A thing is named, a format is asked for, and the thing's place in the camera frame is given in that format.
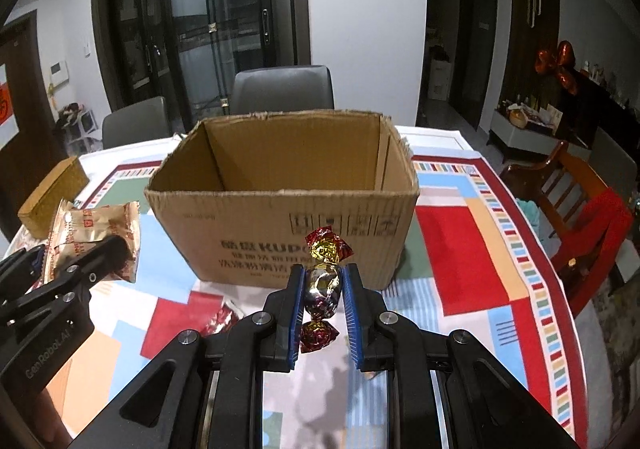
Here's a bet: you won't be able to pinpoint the person's left hand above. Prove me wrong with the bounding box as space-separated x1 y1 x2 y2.
0 379 72 449

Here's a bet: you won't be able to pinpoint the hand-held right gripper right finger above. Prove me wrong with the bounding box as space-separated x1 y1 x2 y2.
341 263 583 449

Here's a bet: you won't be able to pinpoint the white paper bag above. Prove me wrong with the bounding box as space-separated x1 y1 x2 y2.
429 46 453 102

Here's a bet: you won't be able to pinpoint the dark door with white handle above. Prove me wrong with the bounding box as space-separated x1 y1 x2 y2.
502 0 561 100

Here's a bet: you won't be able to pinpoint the dark red snack packet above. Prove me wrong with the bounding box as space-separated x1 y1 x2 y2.
207 301 246 335

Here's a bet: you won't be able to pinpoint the shoe rack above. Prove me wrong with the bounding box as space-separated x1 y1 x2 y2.
55 102 98 145

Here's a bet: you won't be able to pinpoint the beige gold snack packet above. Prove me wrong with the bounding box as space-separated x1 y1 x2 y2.
44 199 142 285

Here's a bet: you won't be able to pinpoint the red wall poster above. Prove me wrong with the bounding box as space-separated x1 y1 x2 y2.
0 62 21 137

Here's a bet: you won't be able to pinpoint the glass sliding door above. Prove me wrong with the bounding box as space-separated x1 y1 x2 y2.
92 0 313 130

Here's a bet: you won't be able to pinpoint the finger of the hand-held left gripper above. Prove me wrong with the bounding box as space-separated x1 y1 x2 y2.
54 236 132 298
0 244 51 302

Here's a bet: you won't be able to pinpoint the wooden chair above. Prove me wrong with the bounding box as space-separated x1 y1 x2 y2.
500 140 636 320

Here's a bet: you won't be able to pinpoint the colourful patterned tablecloth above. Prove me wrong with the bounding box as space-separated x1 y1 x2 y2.
10 124 588 449

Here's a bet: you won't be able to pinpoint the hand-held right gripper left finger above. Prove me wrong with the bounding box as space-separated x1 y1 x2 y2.
70 264 307 449

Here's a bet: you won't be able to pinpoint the red gold twisted candy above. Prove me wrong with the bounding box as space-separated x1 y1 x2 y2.
298 225 355 354

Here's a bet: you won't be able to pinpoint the low white sideboard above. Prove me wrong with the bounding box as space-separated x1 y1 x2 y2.
487 104 591 165

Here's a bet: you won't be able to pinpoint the grey dining chair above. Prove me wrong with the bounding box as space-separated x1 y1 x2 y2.
101 96 170 150
231 65 335 116

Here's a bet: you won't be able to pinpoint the red foil balloons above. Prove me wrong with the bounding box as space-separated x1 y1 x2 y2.
535 42 581 95

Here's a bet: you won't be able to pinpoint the brown cardboard box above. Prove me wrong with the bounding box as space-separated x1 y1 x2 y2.
144 109 420 291

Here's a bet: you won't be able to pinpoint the red cloth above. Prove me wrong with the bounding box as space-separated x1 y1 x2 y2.
552 189 635 317

